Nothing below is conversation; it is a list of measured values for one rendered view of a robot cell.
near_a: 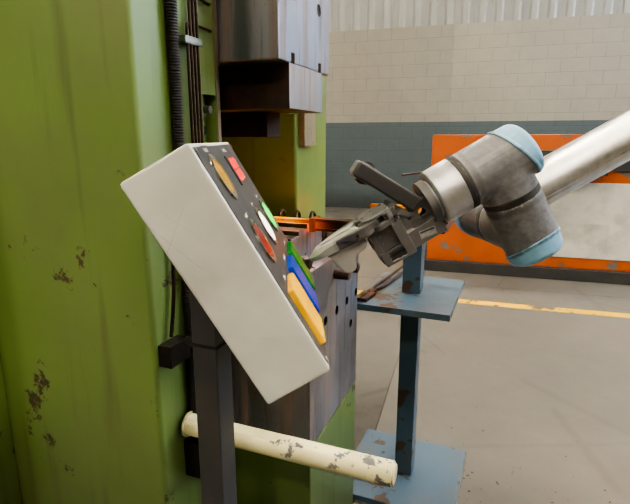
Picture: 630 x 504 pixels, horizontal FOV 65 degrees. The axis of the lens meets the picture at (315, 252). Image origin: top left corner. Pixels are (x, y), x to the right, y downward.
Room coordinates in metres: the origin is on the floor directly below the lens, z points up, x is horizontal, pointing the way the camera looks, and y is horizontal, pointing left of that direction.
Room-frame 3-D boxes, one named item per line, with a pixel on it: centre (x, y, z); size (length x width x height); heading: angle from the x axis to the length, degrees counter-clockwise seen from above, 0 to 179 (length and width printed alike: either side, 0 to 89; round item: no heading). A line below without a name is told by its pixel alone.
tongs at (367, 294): (1.74, -0.28, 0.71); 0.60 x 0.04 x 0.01; 152
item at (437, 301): (1.59, -0.33, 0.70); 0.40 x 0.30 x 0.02; 158
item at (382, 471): (0.85, 0.06, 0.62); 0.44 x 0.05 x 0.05; 68
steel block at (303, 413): (1.34, 0.20, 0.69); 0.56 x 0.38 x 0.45; 68
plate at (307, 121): (1.54, 0.02, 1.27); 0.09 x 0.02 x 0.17; 158
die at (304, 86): (1.28, 0.21, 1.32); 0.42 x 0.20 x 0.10; 68
